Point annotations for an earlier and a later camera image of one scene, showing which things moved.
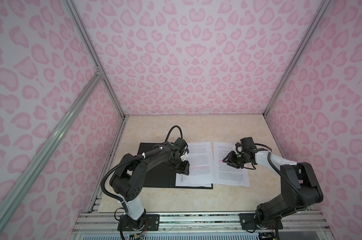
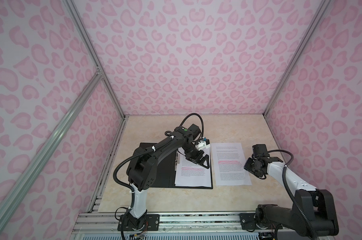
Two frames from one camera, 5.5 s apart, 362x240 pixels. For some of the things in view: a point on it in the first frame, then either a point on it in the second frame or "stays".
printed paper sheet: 201,166 stays
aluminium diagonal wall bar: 62,125 stays
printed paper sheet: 224,174 stays
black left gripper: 184,169 -> 196,159
